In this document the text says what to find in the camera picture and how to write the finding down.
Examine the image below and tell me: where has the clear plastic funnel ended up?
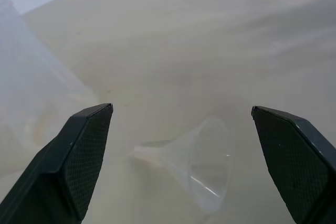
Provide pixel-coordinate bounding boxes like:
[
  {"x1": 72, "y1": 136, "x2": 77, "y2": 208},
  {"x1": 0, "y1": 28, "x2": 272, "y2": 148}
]
[{"x1": 134, "y1": 118, "x2": 234, "y2": 215}]

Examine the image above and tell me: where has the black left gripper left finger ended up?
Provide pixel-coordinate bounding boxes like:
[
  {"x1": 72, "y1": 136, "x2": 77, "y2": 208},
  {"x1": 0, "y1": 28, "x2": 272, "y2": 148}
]
[{"x1": 0, "y1": 103, "x2": 114, "y2": 224}]

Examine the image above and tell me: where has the translucent plastic container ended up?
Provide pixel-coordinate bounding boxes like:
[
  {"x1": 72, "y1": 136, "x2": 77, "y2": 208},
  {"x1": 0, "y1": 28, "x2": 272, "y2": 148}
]
[{"x1": 0, "y1": 0, "x2": 98, "y2": 154}]

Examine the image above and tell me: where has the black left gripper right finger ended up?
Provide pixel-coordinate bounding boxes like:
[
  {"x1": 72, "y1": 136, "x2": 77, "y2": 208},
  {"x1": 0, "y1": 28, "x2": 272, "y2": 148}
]
[{"x1": 250, "y1": 105, "x2": 336, "y2": 224}]

